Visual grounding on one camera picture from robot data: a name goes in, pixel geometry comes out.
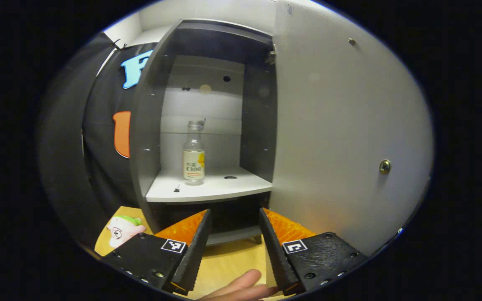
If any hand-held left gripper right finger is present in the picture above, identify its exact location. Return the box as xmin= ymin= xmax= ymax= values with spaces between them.
xmin=259 ymin=207 xmax=368 ymax=295

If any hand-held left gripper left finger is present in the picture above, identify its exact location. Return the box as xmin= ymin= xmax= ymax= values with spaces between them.
xmin=101 ymin=209 xmax=212 ymax=295

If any clear glass bottle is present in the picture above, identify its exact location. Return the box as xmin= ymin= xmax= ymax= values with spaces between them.
xmin=182 ymin=120 xmax=206 ymax=186

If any grey cabinet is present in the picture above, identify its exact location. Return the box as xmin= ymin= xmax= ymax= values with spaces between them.
xmin=130 ymin=19 xmax=278 ymax=247

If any grey cabinet door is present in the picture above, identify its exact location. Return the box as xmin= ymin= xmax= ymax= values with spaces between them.
xmin=272 ymin=0 xmax=435 ymax=258

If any pink plush toy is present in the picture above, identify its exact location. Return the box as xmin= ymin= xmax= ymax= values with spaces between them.
xmin=106 ymin=215 xmax=146 ymax=250

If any black backdrop cloth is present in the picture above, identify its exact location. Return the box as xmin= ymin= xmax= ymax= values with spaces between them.
xmin=36 ymin=31 xmax=162 ymax=251

